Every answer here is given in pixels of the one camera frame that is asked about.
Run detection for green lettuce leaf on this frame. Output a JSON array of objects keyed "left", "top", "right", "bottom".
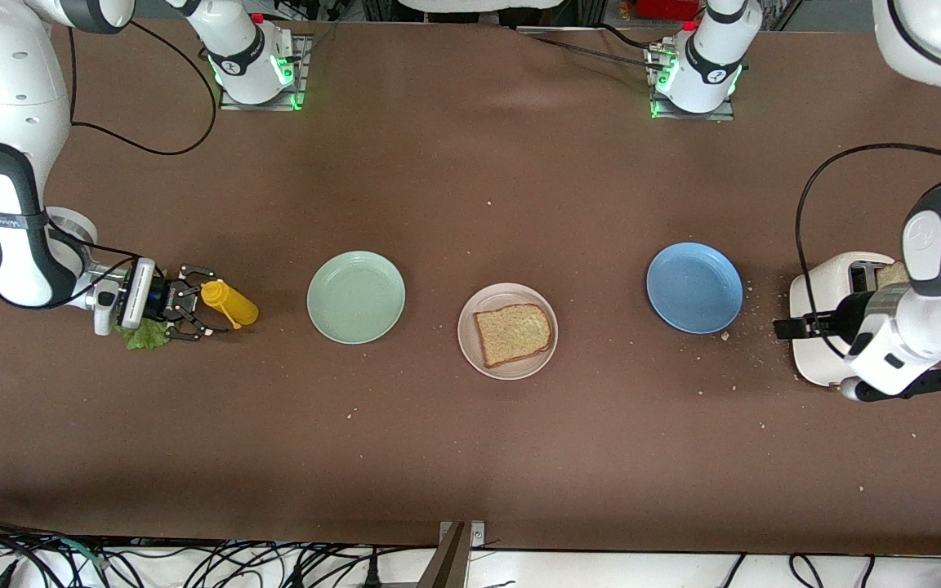
[{"left": 115, "top": 317, "right": 171, "bottom": 352}]

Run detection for yellow mustard squeeze bottle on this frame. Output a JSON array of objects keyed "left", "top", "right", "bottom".
[{"left": 200, "top": 278, "right": 260, "bottom": 328}]

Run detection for blue plate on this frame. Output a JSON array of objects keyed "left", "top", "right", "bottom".
[{"left": 645, "top": 242, "right": 744, "bottom": 335}]

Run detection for mint green plate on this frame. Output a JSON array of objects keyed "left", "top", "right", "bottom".
[{"left": 306, "top": 250, "right": 407, "bottom": 345}]

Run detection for beige plate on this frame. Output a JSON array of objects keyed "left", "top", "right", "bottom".
[{"left": 457, "top": 283, "right": 559, "bottom": 381}]

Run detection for white two-slot toaster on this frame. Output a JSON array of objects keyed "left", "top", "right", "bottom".
[{"left": 789, "top": 252, "right": 909, "bottom": 388}]

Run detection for red box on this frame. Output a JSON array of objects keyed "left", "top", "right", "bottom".
[{"left": 634, "top": 0, "right": 700, "bottom": 21}]

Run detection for grey metal strut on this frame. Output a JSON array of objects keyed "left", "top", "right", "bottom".
[{"left": 417, "top": 523, "right": 468, "bottom": 588}]

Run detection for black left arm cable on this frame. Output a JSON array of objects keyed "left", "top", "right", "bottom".
[{"left": 795, "top": 143, "right": 941, "bottom": 362}]

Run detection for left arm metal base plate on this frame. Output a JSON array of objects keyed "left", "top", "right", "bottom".
[{"left": 646, "top": 41, "right": 737, "bottom": 122}]

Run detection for tangled black floor cables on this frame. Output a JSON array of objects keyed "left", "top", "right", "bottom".
[{"left": 0, "top": 513, "right": 520, "bottom": 588}]

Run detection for black cable on tabletop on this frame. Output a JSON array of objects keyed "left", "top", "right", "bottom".
[{"left": 520, "top": 23, "right": 667, "bottom": 70}]

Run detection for metal table edge bracket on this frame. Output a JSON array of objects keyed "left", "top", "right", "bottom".
[{"left": 440, "top": 521, "right": 486, "bottom": 550}]

